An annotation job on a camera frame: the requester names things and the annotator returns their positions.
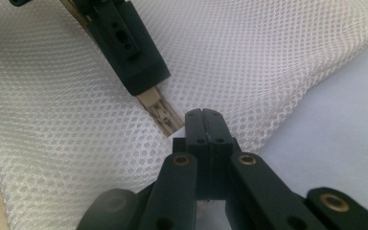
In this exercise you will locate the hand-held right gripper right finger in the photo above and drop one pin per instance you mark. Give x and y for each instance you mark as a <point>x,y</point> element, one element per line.
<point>218,137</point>

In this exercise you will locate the white mesh laundry bag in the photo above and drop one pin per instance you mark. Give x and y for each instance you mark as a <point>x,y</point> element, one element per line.
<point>252,64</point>

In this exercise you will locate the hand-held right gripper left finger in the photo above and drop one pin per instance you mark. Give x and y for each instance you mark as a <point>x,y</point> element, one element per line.
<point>195,137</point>

